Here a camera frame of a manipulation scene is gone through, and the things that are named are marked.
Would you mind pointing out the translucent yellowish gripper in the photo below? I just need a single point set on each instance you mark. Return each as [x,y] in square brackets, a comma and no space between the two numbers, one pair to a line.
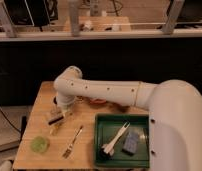
[57,111]

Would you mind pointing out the black and white eraser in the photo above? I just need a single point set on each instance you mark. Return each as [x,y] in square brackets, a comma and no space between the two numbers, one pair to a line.
[53,119]

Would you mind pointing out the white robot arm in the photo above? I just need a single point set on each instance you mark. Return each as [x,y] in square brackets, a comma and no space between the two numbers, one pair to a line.
[175,114]

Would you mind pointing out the green plastic cup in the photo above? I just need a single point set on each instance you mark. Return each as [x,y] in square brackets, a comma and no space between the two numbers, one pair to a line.
[39,144]

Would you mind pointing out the wooden board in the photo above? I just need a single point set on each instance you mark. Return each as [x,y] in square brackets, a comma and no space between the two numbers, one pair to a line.
[82,156]

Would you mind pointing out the orange plate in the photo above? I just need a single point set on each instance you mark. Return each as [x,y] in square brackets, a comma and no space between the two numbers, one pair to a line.
[97,101]

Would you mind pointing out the metal fork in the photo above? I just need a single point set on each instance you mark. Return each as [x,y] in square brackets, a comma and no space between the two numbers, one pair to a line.
[69,149]

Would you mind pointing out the green plastic tray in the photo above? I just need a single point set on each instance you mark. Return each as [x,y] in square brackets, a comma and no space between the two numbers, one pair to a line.
[106,127]

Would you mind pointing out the dark red bowl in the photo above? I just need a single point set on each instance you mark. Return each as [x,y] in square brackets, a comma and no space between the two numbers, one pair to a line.
[119,108]

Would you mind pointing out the white plastic fork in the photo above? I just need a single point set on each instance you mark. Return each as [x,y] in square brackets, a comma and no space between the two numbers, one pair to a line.
[108,149]

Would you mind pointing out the black round object in tray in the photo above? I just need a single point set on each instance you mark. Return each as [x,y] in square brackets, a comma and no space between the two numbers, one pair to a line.
[104,156]

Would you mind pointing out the blue grey sponge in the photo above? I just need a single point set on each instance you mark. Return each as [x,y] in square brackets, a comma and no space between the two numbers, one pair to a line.
[130,143]

